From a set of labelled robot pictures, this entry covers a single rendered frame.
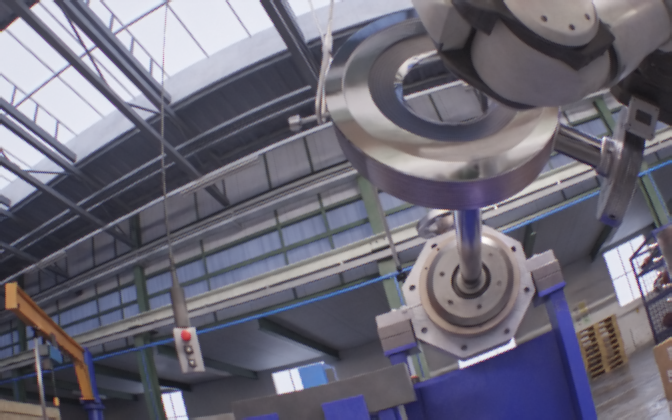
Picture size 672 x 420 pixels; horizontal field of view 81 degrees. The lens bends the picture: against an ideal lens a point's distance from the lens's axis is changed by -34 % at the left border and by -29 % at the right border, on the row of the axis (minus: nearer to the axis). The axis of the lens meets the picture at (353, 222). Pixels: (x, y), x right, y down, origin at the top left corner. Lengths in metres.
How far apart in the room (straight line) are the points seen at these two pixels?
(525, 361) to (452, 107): 8.13
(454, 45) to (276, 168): 9.69
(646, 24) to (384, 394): 1.44
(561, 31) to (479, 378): 1.80
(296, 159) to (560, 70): 9.69
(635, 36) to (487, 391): 1.76
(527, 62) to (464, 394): 1.76
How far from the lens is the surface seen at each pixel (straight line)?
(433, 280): 1.82
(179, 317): 1.38
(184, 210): 10.74
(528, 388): 2.05
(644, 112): 0.64
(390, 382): 1.66
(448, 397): 2.03
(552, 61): 0.35
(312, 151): 9.96
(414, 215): 9.10
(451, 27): 0.38
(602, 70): 0.39
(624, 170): 0.72
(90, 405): 9.05
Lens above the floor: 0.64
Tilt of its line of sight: 24 degrees up
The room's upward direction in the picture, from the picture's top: 16 degrees counter-clockwise
